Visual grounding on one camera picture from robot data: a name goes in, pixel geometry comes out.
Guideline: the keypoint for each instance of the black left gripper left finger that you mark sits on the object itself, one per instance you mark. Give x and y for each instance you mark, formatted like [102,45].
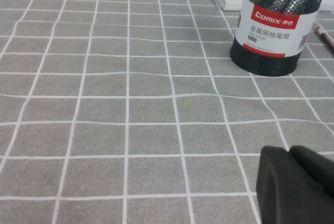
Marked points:
[281,190]

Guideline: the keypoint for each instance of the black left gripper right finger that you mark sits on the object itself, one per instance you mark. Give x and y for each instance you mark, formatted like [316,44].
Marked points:
[318,166]

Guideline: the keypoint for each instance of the black mesh pen holder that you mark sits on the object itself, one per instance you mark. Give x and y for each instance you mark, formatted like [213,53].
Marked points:
[263,59]

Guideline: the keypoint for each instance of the red pencil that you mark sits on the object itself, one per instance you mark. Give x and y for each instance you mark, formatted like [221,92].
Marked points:
[327,40]

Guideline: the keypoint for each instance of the grey checked tablecloth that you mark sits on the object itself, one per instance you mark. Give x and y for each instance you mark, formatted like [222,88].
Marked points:
[104,104]

